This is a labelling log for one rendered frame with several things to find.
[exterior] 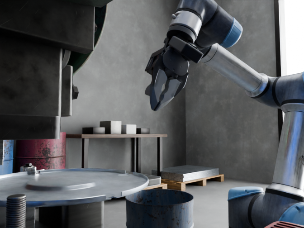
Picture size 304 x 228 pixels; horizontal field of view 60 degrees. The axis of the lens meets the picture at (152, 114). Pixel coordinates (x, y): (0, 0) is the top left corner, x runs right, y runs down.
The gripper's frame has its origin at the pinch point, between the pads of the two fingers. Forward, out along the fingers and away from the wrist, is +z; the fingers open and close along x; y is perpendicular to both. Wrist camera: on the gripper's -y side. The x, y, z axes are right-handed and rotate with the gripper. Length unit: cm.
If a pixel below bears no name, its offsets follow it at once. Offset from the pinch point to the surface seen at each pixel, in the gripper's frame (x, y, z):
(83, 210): 9.0, -8.0, 24.4
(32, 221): 16.4, -12.8, 26.8
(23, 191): 18.4, -7.1, 24.5
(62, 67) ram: 21.7, -9.4, 5.6
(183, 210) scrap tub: -72, 72, 22
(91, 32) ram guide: 20.6, -13.3, -0.3
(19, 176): 18.5, 8.4, 24.6
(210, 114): -295, 373, -167
